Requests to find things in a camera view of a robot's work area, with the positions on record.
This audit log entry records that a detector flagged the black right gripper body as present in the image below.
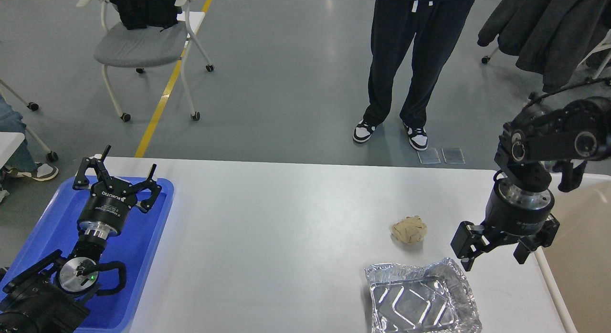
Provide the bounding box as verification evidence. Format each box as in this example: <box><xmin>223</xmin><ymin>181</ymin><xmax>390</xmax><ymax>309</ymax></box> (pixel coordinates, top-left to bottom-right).
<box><xmin>483</xmin><ymin>179</ymin><xmax>555</xmax><ymax>238</ymax></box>

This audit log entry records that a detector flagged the crumpled beige paper ball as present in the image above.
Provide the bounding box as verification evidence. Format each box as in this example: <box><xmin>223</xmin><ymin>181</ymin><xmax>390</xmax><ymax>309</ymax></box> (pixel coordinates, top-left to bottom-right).
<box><xmin>391</xmin><ymin>216</ymin><xmax>428</xmax><ymax>244</ymax></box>

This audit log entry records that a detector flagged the blue plastic tray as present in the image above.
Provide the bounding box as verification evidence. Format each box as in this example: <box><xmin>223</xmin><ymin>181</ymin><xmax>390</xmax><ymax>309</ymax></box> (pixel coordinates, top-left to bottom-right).
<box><xmin>1</xmin><ymin>178</ymin><xmax>174</xmax><ymax>333</ymax></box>

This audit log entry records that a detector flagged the right clear floor plate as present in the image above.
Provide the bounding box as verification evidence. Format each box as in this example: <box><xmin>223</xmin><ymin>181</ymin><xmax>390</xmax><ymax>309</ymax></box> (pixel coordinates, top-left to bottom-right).
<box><xmin>442</xmin><ymin>147</ymin><xmax>466</xmax><ymax>164</ymax></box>

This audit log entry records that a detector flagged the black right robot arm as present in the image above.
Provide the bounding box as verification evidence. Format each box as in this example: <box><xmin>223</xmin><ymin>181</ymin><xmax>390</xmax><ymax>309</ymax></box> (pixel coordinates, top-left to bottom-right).
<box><xmin>450</xmin><ymin>93</ymin><xmax>611</xmax><ymax>271</ymax></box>

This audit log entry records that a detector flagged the left clear floor plate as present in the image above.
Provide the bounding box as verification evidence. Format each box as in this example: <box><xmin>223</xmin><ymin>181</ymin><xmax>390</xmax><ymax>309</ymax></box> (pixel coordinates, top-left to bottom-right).
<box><xmin>417</xmin><ymin>147</ymin><xmax>441</xmax><ymax>164</ymax></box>

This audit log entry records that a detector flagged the seated person in jeans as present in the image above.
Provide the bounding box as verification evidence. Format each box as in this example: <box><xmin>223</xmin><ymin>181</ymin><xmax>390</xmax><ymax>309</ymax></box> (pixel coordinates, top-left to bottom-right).
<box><xmin>0</xmin><ymin>96</ymin><xmax>59</xmax><ymax>182</ymax></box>

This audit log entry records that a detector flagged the black backpack on chair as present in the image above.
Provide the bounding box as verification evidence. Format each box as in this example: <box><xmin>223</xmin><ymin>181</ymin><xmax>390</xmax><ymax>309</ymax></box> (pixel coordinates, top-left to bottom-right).
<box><xmin>109</xmin><ymin>0</ymin><xmax>181</xmax><ymax>30</ymax></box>

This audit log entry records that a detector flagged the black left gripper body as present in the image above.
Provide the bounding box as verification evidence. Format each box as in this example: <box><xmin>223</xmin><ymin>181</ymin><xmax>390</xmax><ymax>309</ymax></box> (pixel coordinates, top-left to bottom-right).
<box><xmin>76</xmin><ymin>175</ymin><xmax>144</xmax><ymax>238</ymax></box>

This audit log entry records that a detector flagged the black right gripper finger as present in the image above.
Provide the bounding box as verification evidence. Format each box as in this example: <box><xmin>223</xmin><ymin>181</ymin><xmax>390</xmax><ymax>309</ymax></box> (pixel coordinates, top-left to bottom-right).
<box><xmin>450</xmin><ymin>221</ymin><xmax>502</xmax><ymax>271</ymax></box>
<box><xmin>514</xmin><ymin>214</ymin><xmax>559</xmax><ymax>265</ymax></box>

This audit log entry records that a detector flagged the grey white office chair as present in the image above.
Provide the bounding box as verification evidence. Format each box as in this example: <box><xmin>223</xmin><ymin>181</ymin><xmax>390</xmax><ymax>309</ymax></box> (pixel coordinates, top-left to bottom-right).
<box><xmin>77</xmin><ymin>0</ymin><xmax>214</xmax><ymax>122</ymax></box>

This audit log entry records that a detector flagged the dark jacket on chair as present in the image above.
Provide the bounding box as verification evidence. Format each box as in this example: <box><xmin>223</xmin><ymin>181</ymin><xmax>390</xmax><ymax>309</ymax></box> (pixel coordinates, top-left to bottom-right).
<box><xmin>477</xmin><ymin>0</ymin><xmax>610</xmax><ymax>93</ymax></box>

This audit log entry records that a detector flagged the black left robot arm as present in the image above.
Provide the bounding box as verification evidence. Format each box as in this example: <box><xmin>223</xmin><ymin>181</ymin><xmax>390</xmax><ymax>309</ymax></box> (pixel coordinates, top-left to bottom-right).
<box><xmin>1</xmin><ymin>146</ymin><xmax>162</xmax><ymax>333</ymax></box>

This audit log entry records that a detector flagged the beige plastic bin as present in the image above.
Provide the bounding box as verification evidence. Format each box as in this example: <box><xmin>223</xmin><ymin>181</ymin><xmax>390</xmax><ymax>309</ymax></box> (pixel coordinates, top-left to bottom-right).
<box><xmin>543</xmin><ymin>174</ymin><xmax>611</xmax><ymax>333</ymax></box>

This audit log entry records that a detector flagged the white side table corner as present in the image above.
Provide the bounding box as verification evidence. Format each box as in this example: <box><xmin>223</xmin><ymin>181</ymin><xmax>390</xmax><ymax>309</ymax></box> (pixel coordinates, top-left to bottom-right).
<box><xmin>0</xmin><ymin>132</ymin><xmax>25</xmax><ymax>167</ymax></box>

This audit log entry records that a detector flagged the standing person in black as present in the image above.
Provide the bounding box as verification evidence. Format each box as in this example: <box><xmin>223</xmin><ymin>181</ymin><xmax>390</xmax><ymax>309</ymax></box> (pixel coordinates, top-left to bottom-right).
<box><xmin>353</xmin><ymin>0</ymin><xmax>475</xmax><ymax>152</ymax></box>

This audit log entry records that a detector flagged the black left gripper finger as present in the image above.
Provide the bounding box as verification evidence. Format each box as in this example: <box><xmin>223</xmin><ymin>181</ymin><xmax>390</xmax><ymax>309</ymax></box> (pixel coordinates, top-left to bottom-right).
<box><xmin>129</xmin><ymin>164</ymin><xmax>162</xmax><ymax>213</ymax></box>
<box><xmin>72</xmin><ymin>145</ymin><xmax>111</xmax><ymax>190</ymax></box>

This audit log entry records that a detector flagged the aluminium foil tray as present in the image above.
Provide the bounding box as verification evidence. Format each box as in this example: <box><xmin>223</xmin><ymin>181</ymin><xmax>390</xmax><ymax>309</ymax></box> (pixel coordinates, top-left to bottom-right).
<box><xmin>364</xmin><ymin>258</ymin><xmax>483</xmax><ymax>333</ymax></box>

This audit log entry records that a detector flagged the white chair at left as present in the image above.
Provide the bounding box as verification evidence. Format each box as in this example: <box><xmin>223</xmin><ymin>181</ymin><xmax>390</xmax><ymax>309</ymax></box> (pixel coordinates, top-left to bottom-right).
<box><xmin>0</xmin><ymin>78</ymin><xmax>59</xmax><ymax>163</ymax></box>

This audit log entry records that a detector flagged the clear floor plate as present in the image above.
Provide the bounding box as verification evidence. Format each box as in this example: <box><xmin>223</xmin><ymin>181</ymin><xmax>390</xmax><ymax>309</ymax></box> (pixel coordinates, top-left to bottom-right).
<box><xmin>417</xmin><ymin>147</ymin><xmax>441</xmax><ymax>164</ymax></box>
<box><xmin>442</xmin><ymin>147</ymin><xmax>466</xmax><ymax>164</ymax></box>

